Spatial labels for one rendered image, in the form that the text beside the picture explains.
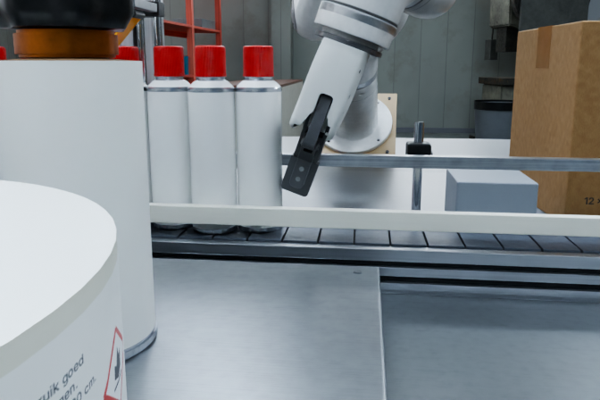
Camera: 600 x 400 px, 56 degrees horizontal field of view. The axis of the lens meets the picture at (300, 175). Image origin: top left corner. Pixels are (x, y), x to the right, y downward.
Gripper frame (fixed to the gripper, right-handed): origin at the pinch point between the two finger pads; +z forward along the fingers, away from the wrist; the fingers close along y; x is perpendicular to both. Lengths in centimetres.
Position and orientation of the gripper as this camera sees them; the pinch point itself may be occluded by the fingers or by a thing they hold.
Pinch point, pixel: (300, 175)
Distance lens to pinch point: 63.8
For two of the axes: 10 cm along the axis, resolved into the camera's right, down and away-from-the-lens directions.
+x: 9.3, 3.6, -0.4
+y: -1.2, 1.9, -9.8
